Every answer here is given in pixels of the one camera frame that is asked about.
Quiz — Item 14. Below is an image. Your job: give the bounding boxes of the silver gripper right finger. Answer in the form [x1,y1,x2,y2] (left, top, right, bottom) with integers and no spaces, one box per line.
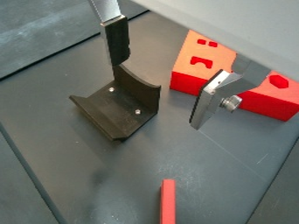
[190,54,271,130]

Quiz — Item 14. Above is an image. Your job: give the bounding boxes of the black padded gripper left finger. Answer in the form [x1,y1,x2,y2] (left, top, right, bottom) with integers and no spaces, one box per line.
[88,0,131,67]

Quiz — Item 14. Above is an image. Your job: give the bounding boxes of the red double-square peg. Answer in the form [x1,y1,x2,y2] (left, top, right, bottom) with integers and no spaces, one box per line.
[161,179,175,224]

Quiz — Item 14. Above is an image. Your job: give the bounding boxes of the red shape-sorting board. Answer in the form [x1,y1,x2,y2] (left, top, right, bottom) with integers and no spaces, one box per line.
[170,31,299,121]

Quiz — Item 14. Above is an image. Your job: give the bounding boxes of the black curved stand fixture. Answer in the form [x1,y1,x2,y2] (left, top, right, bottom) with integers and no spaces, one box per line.
[70,65,162,141]

